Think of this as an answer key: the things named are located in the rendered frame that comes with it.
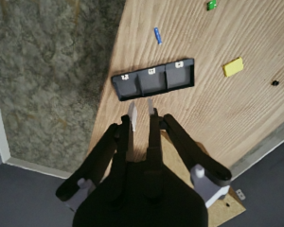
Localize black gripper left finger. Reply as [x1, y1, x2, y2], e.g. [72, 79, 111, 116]
[56, 101, 137, 212]

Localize black rack of bins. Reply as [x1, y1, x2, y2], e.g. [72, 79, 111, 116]
[112, 58, 195, 102]

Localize green die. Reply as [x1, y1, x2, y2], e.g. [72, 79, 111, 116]
[206, 0, 217, 11]

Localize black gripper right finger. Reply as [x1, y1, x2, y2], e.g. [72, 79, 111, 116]
[143, 98, 232, 208]

